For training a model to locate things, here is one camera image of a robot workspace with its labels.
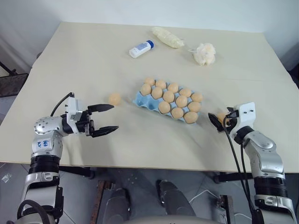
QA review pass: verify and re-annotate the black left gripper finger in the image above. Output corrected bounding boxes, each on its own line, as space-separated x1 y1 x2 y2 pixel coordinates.
89 125 120 139
87 104 115 115

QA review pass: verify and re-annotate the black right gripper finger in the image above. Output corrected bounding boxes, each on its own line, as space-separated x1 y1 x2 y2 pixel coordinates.
208 112 225 134

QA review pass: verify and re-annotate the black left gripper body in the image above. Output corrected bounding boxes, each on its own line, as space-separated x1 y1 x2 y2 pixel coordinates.
75 108 95 137

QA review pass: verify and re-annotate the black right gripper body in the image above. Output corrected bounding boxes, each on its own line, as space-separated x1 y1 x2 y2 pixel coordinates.
220 106 239 132

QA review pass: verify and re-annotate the blue egg carton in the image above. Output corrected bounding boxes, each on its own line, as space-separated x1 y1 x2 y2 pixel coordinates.
133 78 204 125

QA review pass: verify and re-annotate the white mesh bath puff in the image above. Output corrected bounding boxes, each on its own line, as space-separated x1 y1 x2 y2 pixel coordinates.
192 42 217 67

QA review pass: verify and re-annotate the white bottle with blue cap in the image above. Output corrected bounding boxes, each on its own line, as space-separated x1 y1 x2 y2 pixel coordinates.
129 40 156 59

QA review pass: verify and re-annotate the dark rounded grey shape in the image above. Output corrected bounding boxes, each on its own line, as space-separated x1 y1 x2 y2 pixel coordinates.
156 179 196 218
107 188 132 224

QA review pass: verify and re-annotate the black metal stand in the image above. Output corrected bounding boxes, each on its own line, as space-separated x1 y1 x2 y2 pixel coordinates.
0 60 29 98

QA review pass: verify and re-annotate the clear bag of white filling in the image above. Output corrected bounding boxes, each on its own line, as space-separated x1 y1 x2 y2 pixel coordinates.
151 26 185 49

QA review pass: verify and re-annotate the beige robot torso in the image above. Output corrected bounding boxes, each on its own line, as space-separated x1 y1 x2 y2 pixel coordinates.
125 214 190 224

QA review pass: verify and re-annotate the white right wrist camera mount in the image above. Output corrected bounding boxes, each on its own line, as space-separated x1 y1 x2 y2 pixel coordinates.
229 101 256 141

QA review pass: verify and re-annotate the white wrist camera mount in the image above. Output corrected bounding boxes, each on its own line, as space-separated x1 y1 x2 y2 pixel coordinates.
65 93 83 135
229 101 256 141

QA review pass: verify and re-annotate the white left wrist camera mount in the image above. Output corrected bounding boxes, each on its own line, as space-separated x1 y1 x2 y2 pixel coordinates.
65 93 83 135

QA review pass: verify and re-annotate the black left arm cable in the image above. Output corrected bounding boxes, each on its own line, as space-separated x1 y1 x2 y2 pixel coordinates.
50 92 73 117

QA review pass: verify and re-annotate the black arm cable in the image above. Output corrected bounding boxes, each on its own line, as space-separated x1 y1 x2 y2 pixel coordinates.
223 116 263 221
50 92 73 117

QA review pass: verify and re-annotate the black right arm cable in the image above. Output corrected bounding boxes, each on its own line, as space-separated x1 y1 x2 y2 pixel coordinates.
223 116 263 221

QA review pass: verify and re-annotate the black table frame bar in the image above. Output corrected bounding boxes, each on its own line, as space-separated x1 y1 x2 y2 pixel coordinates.
213 172 255 185
58 166 96 180

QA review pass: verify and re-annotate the rusty metal frame post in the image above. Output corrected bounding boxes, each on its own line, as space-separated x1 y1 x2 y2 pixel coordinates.
95 179 112 224
216 195 235 224

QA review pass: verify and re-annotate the white floor cable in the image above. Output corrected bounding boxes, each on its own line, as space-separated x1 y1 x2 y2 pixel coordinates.
188 188 221 204

